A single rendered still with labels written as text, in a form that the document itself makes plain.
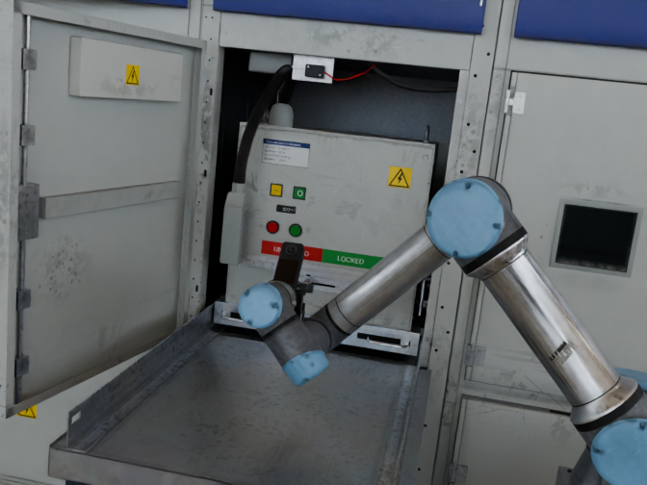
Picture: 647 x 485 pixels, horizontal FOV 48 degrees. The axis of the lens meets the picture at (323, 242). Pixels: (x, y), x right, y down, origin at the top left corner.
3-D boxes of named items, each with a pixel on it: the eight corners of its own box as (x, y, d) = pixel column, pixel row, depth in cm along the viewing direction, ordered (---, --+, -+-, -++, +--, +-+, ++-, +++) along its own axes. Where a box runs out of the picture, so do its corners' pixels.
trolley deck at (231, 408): (406, 552, 115) (411, 518, 113) (47, 476, 125) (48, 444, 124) (428, 392, 180) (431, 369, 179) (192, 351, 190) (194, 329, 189)
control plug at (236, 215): (238, 266, 177) (244, 194, 173) (219, 263, 178) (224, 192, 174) (246, 260, 184) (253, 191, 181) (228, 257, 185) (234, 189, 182)
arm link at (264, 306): (253, 342, 125) (225, 300, 125) (269, 334, 136) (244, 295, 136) (290, 317, 124) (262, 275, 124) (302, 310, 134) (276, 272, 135)
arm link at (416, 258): (491, 159, 130) (300, 313, 148) (481, 161, 120) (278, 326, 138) (532, 210, 129) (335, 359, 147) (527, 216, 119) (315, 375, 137)
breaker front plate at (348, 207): (408, 337, 182) (433, 147, 173) (224, 307, 190) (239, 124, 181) (408, 336, 184) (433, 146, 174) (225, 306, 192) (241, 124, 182)
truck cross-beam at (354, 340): (417, 356, 182) (420, 333, 181) (213, 322, 192) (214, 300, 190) (418, 349, 187) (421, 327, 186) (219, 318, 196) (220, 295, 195)
